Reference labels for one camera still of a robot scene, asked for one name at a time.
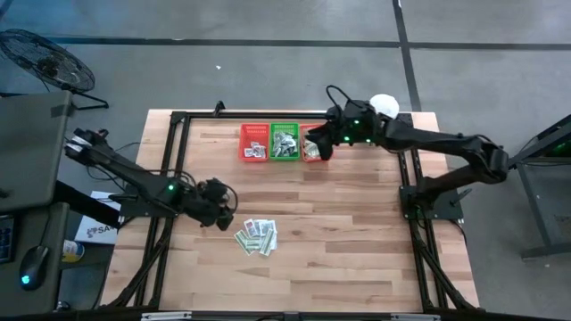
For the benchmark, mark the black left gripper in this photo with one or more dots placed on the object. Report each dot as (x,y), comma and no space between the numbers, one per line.
(212,211)

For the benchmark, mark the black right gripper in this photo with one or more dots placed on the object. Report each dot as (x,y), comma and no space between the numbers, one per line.
(357,127)

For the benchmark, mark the white square pad packet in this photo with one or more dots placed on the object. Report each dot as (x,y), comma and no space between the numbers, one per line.
(281,151)
(257,147)
(278,136)
(289,143)
(275,241)
(248,152)
(264,227)
(262,153)

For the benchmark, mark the red printed square pad packet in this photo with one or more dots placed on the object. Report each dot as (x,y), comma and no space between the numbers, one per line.
(250,227)

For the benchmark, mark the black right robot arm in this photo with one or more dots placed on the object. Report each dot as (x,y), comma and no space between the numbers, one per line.
(446,142)

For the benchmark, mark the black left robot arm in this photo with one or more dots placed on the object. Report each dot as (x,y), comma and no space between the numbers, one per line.
(129,174)

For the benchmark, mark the orange plastic basket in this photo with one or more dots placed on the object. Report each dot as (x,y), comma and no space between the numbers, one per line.
(301,134)
(254,131)

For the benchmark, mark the green plastic basket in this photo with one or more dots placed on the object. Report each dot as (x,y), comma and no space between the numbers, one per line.
(283,128)

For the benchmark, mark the white wipes canister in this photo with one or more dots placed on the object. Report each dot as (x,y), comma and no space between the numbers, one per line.
(386,104)

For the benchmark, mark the white printed box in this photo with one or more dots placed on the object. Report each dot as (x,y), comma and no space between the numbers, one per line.
(96,232)

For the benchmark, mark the yellow blue can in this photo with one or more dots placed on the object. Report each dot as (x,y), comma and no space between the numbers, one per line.
(73,250)

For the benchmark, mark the dark grey desk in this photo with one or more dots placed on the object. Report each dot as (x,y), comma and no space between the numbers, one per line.
(44,223)

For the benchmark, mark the black computer mouse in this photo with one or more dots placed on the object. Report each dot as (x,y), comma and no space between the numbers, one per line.
(33,267)

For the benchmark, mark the grey desk panel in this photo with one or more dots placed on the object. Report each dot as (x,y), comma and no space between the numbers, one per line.
(31,147)

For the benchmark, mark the black keyboard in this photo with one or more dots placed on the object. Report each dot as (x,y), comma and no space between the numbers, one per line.
(5,238)

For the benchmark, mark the black metal cart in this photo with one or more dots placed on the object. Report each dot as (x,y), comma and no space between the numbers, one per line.
(535,178)

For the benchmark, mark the black floor fan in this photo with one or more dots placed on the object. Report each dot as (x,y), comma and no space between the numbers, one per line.
(47,62)

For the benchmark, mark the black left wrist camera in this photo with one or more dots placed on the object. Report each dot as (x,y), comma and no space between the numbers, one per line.
(216,188)

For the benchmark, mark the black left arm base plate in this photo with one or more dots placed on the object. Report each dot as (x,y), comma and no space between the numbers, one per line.
(134,209)

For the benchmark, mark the black aluminium rig frame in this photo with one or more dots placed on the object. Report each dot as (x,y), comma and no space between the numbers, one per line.
(232,116)

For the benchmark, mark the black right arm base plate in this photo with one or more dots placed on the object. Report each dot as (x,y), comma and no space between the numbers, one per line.
(446,207)

